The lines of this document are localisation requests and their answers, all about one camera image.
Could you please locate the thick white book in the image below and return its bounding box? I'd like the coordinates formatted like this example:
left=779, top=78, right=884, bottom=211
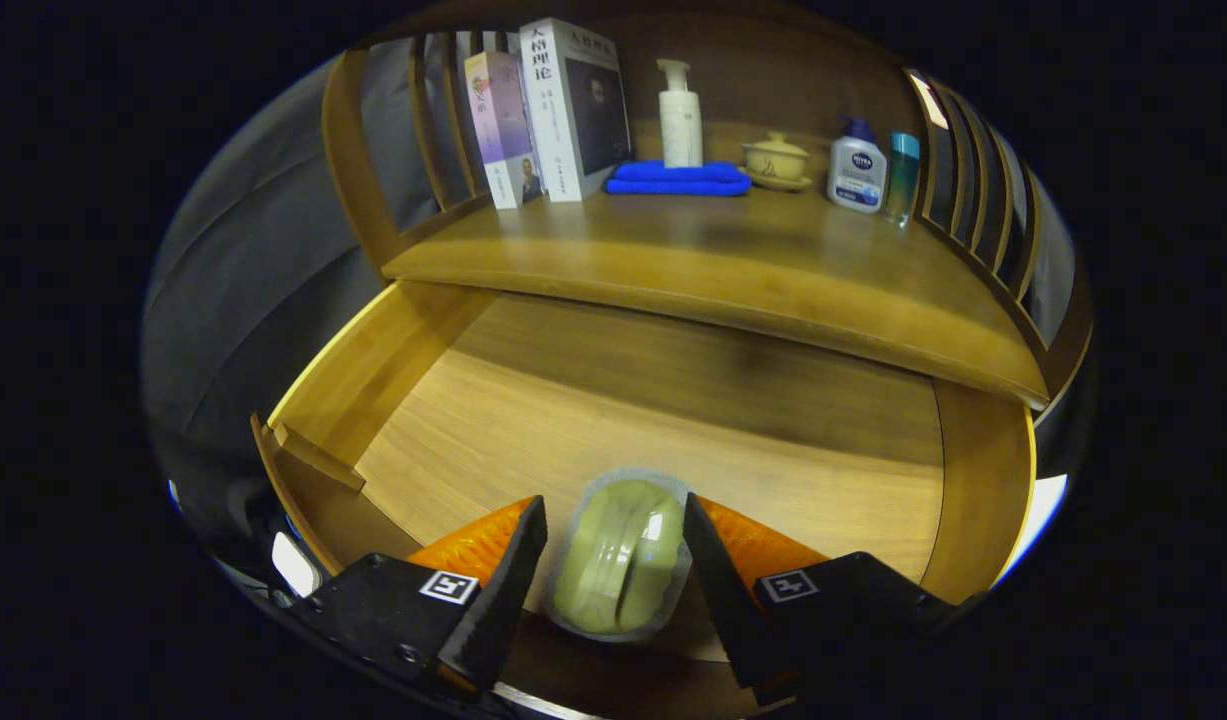
left=518, top=17, right=634, bottom=204

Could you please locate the black backdrop cloth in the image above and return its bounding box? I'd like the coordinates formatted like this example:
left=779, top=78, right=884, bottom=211
left=143, top=40, right=454, bottom=541

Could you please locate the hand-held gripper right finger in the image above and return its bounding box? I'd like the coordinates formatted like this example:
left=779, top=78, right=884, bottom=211
left=681, top=492, right=959, bottom=706

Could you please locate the purple book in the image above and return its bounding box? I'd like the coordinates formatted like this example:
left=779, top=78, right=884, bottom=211
left=463, top=50, right=544, bottom=211

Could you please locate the beige lidded teacup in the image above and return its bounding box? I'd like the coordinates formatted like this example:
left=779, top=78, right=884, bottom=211
left=740, top=131, right=814, bottom=193

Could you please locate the white pump bottle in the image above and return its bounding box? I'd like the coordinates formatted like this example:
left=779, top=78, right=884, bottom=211
left=657, top=58, right=704, bottom=169

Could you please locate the white lotion bottle blue cap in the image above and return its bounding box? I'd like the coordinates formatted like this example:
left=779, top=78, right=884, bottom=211
left=826, top=116, right=889, bottom=215

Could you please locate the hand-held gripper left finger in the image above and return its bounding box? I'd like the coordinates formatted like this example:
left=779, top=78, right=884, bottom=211
left=298, top=495, right=550, bottom=696

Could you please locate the wooden countertop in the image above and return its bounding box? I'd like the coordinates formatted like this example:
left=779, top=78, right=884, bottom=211
left=381, top=185, right=1052, bottom=411

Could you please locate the pale green object grey base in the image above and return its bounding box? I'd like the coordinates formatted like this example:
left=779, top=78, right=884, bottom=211
left=545, top=467, right=694, bottom=641

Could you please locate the blue folded cloth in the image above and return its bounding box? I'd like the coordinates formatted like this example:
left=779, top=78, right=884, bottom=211
left=605, top=160, right=752, bottom=198

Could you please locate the teal bottle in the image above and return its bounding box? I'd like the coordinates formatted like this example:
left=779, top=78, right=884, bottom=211
left=883, top=132, right=922, bottom=229

